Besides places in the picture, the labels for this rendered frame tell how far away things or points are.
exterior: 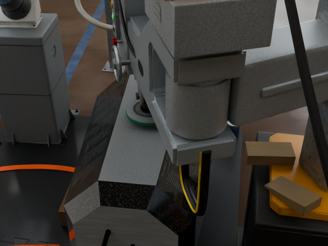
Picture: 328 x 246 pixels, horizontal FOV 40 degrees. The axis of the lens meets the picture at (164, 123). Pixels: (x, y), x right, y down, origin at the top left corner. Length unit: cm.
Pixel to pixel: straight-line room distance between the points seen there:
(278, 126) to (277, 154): 164
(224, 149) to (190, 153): 11
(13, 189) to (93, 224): 126
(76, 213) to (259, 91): 96
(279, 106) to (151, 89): 43
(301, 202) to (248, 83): 63
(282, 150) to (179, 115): 79
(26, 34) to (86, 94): 109
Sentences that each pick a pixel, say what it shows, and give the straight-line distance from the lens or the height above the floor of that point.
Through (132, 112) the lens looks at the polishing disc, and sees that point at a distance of 212.
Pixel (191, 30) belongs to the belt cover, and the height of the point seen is 162.
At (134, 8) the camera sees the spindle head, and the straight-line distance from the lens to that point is 180.
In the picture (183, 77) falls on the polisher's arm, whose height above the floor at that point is 145.
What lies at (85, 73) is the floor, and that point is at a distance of 426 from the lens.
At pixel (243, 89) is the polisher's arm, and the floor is 137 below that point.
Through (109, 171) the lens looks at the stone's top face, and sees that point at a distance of 189.
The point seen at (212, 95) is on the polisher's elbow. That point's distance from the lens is 126.
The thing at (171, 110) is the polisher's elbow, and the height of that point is 131.
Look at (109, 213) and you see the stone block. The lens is 185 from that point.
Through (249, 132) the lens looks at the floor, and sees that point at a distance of 349.
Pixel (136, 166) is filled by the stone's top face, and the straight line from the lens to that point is 190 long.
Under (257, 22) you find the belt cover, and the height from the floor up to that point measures 162.
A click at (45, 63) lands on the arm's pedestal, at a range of 305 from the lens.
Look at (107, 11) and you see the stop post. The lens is 406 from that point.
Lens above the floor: 204
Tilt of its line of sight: 35 degrees down
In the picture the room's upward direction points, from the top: straight up
